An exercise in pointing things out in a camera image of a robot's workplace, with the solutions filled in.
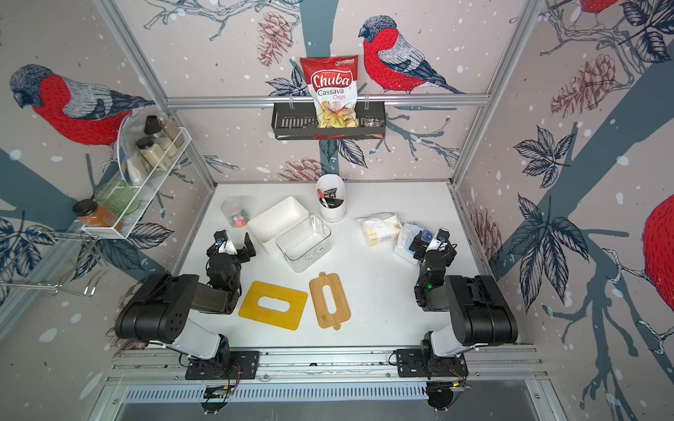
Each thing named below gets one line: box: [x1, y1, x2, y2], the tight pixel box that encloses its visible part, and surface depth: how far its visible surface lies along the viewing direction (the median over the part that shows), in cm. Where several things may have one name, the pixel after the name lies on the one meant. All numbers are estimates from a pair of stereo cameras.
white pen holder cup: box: [315, 173, 347, 221], surface depth 105 cm
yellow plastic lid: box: [237, 280, 309, 331], surface depth 87 cm
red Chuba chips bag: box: [299, 55, 359, 129], surface depth 83 cm
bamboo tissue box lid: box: [308, 271, 352, 331], surface depth 87 cm
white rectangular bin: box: [247, 196, 310, 255], surface depth 103 cm
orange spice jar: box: [71, 198, 124, 232], surface depth 63 cm
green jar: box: [93, 179, 141, 215], surface depth 70 cm
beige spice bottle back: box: [143, 114, 179, 159], surface depth 83 cm
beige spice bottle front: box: [136, 136, 173, 172], surface depth 78 cm
